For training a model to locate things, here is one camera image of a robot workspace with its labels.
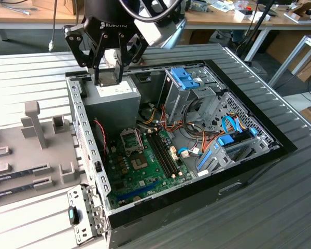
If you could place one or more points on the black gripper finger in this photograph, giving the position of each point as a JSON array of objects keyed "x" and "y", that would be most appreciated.
[
  {"x": 77, "y": 46},
  {"x": 121, "y": 49}
]

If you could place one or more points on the silver CPU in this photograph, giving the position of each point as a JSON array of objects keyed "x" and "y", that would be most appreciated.
[{"x": 109, "y": 81}]

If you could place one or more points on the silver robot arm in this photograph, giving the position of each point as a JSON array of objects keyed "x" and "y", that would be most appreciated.
[{"x": 176, "y": 39}]

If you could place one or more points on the CPU socket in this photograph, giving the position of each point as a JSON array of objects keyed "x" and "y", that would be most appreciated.
[{"x": 138, "y": 162}]

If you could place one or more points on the closed brown cardboard box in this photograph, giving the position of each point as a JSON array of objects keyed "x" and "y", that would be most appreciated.
[{"x": 67, "y": 6}]

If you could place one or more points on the grey Dell power supply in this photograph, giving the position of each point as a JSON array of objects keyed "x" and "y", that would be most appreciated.
[{"x": 111, "y": 111}]

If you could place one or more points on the blue disk carrier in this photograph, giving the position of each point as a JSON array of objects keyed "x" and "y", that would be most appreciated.
[{"x": 182, "y": 75}]

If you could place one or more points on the grey metal disk bay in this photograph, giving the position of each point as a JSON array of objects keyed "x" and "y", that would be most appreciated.
[{"x": 175, "y": 103}]

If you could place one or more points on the grey parts rack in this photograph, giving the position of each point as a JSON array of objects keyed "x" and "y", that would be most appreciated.
[{"x": 54, "y": 155}]

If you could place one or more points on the black RAM slot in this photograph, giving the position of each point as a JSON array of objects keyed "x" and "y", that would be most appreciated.
[
  {"x": 160, "y": 155},
  {"x": 163, "y": 155},
  {"x": 171, "y": 155},
  {"x": 168, "y": 155}
]

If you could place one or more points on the green motherboard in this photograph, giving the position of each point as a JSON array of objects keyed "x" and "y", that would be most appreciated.
[{"x": 134, "y": 181}]

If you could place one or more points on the white flat box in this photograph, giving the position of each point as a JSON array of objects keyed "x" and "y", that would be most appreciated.
[{"x": 256, "y": 17}]

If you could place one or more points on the blue drive release tab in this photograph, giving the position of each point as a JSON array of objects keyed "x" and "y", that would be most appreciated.
[{"x": 226, "y": 141}]

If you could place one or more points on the black stand pole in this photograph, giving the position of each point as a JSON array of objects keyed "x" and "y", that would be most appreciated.
[{"x": 261, "y": 24}]

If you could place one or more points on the blue expansion slot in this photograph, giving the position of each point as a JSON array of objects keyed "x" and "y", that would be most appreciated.
[{"x": 138, "y": 190}]

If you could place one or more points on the RAM stick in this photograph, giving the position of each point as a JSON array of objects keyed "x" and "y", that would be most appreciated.
[
  {"x": 5, "y": 178},
  {"x": 5, "y": 193}
]

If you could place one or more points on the grey optical drive bay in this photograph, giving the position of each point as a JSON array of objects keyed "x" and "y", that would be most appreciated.
[{"x": 223, "y": 160}]

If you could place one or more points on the teal black case latch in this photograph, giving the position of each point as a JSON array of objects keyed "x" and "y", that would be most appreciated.
[{"x": 72, "y": 215}]

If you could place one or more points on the black PC case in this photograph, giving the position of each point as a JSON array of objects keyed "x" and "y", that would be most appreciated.
[{"x": 184, "y": 212}]

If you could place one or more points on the open cardboard box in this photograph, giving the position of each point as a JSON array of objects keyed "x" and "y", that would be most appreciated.
[{"x": 300, "y": 10}]

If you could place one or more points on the wooden desk white frame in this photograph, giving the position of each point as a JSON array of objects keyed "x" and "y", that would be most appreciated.
[
  {"x": 15, "y": 15},
  {"x": 215, "y": 18}
]

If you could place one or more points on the blue plastic drive rail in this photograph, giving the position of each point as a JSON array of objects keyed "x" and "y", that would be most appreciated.
[{"x": 206, "y": 159}]

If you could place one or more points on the aluminium profile frame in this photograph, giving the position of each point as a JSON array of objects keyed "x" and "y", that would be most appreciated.
[{"x": 286, "y": 61}]

